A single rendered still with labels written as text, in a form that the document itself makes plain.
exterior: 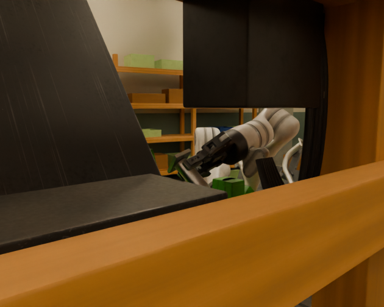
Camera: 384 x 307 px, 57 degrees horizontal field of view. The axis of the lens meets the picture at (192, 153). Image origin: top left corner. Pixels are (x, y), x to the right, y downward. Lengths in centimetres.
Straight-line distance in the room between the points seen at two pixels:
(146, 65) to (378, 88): 572
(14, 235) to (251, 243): 21
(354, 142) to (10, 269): 49
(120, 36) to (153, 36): 64
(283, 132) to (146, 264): 73
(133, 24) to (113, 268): 667
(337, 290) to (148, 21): 655
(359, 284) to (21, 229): 48
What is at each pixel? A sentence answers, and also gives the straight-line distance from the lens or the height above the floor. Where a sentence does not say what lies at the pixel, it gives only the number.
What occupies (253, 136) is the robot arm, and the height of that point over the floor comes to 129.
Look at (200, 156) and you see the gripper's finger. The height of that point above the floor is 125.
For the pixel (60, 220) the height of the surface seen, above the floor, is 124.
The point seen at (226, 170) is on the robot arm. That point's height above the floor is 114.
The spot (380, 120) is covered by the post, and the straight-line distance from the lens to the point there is 57.
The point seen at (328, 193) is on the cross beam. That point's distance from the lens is 34.
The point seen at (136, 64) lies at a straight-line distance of 612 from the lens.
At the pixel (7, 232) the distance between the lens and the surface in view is 36.
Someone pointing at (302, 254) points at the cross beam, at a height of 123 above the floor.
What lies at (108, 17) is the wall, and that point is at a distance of 668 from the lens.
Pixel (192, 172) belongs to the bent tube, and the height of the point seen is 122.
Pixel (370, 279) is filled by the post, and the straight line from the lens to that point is 62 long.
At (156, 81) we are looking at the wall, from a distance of 685.
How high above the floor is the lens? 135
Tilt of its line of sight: 7 degrees down
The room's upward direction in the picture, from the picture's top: straight up
